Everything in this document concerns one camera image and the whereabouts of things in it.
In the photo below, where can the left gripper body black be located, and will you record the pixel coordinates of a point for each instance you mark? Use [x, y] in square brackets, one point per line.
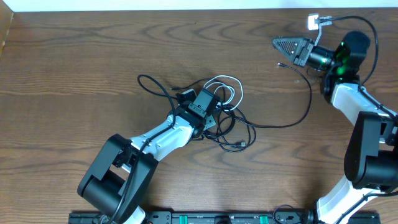
[196, 110]

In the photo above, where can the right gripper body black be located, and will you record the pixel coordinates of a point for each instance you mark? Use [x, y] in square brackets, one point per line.
[304, 53]

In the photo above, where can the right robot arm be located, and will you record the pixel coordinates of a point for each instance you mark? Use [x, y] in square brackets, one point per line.
[370, 163]

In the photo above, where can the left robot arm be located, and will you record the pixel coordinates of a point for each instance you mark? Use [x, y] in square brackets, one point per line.
[119, 176]

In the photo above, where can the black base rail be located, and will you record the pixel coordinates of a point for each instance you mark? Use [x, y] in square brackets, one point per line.
[281, 216]

